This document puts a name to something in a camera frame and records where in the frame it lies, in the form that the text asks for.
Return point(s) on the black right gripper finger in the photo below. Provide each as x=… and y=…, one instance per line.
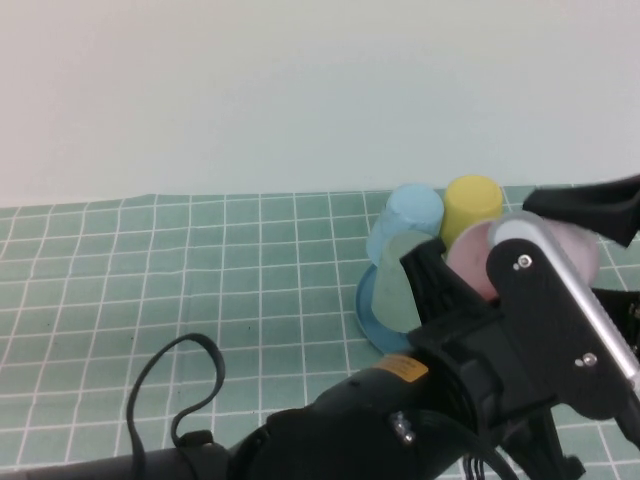
x=622, y=320
x=590, y=205

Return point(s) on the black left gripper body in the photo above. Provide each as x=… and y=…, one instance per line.
x=535, y=440

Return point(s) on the pink plastic cup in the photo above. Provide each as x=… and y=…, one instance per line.
x=470, y=255

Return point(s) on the yellow plastic cup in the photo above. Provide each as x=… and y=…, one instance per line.
x=472, y=205

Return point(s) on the light blue plastic cup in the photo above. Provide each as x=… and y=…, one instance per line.
x=407, y=210

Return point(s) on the blue cup stand with pegs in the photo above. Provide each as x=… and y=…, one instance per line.
x=380, y=335

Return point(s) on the green plastic cup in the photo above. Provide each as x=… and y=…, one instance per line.
x=395, y=290

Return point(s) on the green checked tablecloth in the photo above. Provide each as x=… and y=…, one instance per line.
x=150, y=260

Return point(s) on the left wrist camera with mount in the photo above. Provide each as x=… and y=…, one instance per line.
x=540, y=320

